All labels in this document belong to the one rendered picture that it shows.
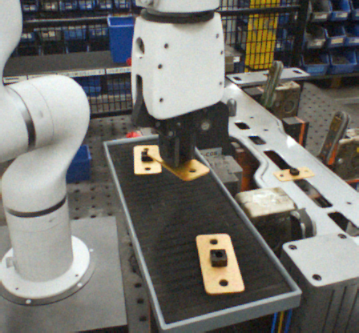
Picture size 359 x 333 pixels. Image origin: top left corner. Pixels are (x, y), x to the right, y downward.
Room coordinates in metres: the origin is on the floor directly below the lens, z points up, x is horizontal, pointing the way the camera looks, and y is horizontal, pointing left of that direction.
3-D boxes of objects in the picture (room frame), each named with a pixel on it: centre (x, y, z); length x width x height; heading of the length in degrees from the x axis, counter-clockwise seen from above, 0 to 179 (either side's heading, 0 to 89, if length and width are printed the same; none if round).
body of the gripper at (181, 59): (0.44, 0.00, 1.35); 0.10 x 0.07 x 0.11; 128
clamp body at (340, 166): (0.85, -0.40, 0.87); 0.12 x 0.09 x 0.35; 107
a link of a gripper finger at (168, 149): (0.42, 0.02, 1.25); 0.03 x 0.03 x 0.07; 38
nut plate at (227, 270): (0.32, -0.04, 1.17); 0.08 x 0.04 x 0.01; 5
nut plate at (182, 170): (0.44, 0.00, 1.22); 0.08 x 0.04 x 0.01; 38
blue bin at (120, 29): (1.58, 0.11, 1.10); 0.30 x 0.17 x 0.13; 101
